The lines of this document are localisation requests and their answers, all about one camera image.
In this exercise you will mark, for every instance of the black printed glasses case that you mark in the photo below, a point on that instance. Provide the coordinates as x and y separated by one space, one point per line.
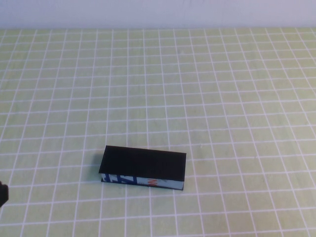
143 161

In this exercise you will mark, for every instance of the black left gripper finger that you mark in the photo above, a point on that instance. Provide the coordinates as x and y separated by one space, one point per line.
3 195

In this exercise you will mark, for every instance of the green white-checked tablecloth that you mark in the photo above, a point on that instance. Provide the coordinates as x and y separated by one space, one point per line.
74 74

